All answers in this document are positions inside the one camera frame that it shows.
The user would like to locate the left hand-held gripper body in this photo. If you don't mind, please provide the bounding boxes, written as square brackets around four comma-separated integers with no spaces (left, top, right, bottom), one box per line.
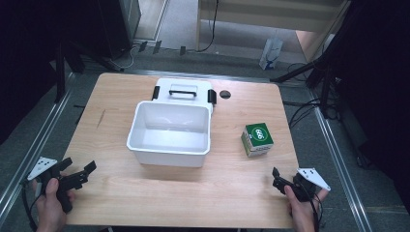
[26,156,89,215]

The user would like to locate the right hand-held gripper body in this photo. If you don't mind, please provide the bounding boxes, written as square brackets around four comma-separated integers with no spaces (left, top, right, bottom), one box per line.
[289,166,332,203]

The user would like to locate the green and white carton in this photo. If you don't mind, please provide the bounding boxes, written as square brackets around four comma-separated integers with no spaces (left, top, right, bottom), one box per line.
[240,122,275,159]

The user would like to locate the white plastic storage box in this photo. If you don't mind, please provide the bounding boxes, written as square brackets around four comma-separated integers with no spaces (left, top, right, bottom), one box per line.
[126,100,212,168]

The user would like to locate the white storage box lid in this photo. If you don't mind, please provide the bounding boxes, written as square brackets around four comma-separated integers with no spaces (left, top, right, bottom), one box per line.
[151,77,218,114]

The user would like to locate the person's left hand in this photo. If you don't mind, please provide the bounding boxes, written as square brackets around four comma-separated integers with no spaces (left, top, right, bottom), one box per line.
[31,177,76,232]

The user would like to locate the person's right hand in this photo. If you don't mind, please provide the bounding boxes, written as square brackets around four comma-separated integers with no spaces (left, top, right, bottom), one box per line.
[283,185,330,232]

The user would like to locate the black metal stand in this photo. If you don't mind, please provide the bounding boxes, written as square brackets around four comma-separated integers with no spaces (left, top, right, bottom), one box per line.
[270,18,344,120]
[51,37,126,104]

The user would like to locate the white and blue bag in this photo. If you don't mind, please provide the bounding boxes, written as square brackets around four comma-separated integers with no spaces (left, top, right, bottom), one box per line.
[258,36,284,72]

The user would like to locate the black curtain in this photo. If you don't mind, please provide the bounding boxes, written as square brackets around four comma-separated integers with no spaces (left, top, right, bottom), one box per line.
[328,0,410,214]
[0,0,102,146]

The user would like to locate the dark cabinet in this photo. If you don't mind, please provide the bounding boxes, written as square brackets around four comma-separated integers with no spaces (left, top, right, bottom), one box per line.
[96,0,143,61]

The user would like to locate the light wooden shelf unit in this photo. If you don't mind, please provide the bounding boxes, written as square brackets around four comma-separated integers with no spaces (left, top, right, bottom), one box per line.
[194,0,352,63]

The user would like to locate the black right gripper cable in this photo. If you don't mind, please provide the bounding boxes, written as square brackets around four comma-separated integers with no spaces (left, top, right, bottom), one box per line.
[301,182,324,232]

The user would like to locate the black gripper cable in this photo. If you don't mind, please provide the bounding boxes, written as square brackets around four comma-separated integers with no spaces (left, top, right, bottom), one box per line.
[301,182,324,232]
[20,180,42,232]

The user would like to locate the metal floor rail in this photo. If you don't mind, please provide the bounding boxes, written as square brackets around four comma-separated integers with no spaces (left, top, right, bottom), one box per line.
[306,88,375,232]
[0,72,77,224]

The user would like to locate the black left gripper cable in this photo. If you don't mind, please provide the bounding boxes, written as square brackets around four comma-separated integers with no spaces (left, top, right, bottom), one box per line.
[20,180,42,232]

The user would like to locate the black floor cables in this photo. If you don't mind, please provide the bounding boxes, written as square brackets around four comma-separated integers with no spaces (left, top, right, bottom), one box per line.
[281,98,325,131]

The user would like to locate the white floor cable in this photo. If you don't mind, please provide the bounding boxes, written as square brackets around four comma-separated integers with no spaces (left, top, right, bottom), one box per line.
[110,43,140,71]

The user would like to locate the black hanging cable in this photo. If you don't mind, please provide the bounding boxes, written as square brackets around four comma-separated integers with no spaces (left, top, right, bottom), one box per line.
[195,0,220,54]

